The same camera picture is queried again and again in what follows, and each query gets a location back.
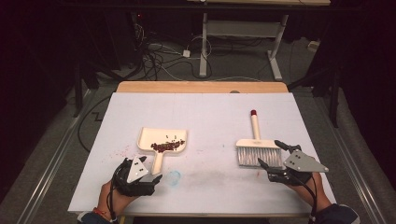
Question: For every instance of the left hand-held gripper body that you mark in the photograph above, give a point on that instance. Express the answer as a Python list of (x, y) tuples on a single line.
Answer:
[(137, 169)]

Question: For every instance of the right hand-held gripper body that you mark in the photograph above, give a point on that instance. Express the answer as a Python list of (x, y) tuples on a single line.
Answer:
[(302, 163)]

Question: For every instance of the cream brush with red cap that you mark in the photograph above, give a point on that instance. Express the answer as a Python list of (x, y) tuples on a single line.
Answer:
[(258, 152)]

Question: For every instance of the cream plastic dustpan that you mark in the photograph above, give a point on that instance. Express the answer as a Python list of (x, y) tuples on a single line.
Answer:
[(162, 140)]

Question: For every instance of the pile of red beans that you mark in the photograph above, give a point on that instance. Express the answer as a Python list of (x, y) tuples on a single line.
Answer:
[(166, 146)]

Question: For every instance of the person's right hand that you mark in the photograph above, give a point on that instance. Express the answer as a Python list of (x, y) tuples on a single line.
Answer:
[(314, 193)]

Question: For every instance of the person's left hand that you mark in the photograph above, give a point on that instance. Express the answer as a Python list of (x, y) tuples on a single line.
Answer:
[(120, 202)]

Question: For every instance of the red wristband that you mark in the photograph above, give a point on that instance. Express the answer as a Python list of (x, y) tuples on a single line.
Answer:
[(101, 212)]

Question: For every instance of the white table cover sheet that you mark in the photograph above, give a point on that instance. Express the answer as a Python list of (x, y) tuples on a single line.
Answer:
[(218, 118)]

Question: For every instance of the black metal stand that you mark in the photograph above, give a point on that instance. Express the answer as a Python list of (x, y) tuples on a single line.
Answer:
[(77, 93), (333, 99)]

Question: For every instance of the wooden table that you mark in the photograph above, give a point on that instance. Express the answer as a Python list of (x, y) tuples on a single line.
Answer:
[(202, 87)]

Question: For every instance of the white power adapter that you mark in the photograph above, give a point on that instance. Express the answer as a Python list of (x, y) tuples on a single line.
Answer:
[(186, 53)]

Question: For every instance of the metal floor rail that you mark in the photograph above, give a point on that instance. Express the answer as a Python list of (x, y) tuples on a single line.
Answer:
[(53, 161), (358, 186)]

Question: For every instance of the white metal desk frame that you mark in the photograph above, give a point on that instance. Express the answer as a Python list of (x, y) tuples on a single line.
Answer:
[(204, 46)]

